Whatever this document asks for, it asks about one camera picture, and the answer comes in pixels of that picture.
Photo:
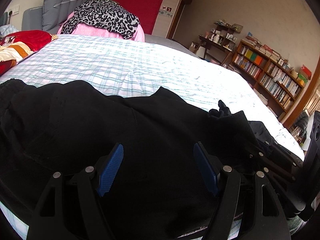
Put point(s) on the wooden bookshelf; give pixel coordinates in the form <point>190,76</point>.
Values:
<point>270,80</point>

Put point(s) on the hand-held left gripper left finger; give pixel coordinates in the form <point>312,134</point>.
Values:
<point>111,170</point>

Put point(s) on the piles of books on floor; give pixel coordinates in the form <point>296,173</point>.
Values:
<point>265,100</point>

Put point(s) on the red mattress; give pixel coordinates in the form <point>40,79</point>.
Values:
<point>130,0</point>

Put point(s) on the white wall socket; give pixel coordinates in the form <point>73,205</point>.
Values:
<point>13,10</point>

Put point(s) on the grey padded headboard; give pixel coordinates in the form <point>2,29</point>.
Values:
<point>55,7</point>

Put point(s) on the red cardboard box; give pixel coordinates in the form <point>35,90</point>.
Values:
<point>306,71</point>

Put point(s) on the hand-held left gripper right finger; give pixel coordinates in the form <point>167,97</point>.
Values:
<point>207,170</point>

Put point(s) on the pink dotted blanket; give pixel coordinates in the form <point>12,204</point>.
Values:
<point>95,30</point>

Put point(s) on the wooden door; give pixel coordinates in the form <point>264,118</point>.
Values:
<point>183,15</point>

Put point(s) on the row of stacked books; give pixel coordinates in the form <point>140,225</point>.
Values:
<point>262,48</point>

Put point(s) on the leopard print blanket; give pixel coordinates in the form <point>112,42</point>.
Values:
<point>105,17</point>

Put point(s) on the bed with plaid sheet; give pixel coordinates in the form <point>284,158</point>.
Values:
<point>150,65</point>

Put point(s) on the red floral quilt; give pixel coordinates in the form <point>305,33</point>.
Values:
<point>27,42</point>

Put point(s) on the grey mattress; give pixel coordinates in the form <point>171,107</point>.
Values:
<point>170,43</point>

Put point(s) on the dark wooden desk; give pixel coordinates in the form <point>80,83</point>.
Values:
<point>215,43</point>

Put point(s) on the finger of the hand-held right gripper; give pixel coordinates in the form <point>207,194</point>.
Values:
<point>280,152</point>
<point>275,171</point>

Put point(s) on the black pants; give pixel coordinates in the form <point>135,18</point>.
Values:
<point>125,142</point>

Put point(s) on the small desktop shelf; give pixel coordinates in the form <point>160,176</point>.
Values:
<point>226,32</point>

